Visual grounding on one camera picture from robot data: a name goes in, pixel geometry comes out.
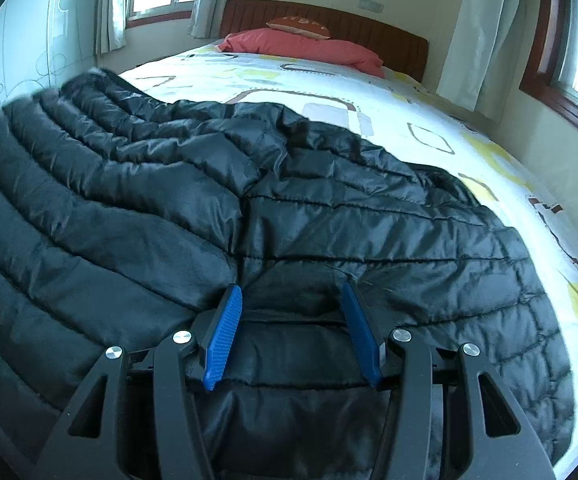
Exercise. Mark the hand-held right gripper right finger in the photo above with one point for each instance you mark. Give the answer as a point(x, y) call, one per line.
point(361, 335)

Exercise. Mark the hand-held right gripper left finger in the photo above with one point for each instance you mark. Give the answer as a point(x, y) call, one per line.
point(224, 340)

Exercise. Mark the black puffer jacket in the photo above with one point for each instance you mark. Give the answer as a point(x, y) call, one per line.
point(169, 220)

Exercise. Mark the bed with patterned sheet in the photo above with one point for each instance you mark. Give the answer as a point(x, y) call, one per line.
point(419, 110)

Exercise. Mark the red pillow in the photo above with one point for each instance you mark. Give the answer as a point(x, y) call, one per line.
point(309, 47)

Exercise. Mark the brown wooden headboard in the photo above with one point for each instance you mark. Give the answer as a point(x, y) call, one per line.
point(369, 30)

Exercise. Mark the orange patterned cushion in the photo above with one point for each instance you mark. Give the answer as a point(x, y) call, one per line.
point(301, 25)

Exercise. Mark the glass door wardrobe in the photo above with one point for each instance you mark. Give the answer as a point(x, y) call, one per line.
point(24, 45)

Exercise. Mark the wall socket plate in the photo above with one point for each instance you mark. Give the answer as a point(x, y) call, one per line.
point(371, 5)

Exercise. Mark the window with brown frame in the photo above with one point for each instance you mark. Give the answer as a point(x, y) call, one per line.
point(576, 60)

